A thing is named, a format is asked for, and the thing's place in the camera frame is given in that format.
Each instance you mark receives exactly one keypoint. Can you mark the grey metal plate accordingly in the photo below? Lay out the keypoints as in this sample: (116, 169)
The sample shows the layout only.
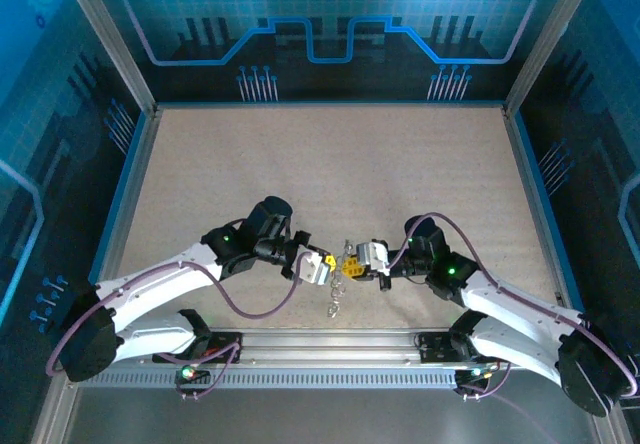
(325, 419)

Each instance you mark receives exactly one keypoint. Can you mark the small LED circuit board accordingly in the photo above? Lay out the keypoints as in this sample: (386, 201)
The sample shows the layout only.
(190, 374)
(477, 372)

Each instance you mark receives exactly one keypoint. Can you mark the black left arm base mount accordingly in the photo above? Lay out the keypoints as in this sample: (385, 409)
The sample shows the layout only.
(227, 340)

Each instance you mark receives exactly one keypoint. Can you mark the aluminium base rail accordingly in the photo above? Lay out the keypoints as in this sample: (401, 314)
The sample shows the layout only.
(325, 346)

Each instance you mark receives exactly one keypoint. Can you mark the silver key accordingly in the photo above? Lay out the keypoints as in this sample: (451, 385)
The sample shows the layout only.
(333, 309)

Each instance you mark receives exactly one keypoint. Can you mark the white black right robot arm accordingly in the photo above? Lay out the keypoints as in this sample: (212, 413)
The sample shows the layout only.
(520, 309)

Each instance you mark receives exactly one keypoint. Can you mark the blue circuit-print backdrop panel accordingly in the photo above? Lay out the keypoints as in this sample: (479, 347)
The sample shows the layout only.
(600, 114)
(50, 114)

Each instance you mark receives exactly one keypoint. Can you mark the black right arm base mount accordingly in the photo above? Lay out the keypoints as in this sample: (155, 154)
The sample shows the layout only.
(432, 346)

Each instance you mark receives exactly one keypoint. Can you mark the aluminium frame post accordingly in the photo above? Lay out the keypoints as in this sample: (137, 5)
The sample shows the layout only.
(612, 429)
(52, 414)
(112, 39)
(541, 39)

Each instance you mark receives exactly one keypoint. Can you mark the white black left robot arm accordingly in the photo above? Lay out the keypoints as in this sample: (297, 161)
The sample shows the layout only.
(160, 279)

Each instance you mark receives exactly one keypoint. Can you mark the blue gear-print backdrop panel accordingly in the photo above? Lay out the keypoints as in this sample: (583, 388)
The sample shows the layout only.
(200, 4)

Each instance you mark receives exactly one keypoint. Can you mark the grey aluminium side rail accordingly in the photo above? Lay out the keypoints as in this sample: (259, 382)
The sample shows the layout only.
(135, 189)
(532, 189)

